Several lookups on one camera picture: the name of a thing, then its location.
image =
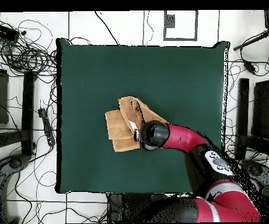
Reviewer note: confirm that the dark green table cloth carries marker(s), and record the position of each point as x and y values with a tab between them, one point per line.
171	81

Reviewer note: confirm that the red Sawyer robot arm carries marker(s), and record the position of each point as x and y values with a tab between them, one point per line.
183	137

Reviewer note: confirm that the dark pedestal leg with caster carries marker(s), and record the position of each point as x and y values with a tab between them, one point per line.
256	171
15	162

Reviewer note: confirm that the black power adapter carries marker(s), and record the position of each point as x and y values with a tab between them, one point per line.
249	67

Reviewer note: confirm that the black stand bar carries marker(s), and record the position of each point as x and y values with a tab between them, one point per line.
28	112
242	116

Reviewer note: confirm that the grey square floor frame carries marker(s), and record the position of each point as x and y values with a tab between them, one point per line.
169	21

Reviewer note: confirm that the black power strip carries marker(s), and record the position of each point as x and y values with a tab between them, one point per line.
46	126

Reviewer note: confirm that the tan terry towel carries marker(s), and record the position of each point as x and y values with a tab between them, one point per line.
117	126

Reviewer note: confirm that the black tripod pole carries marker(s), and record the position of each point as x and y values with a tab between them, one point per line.
253	40

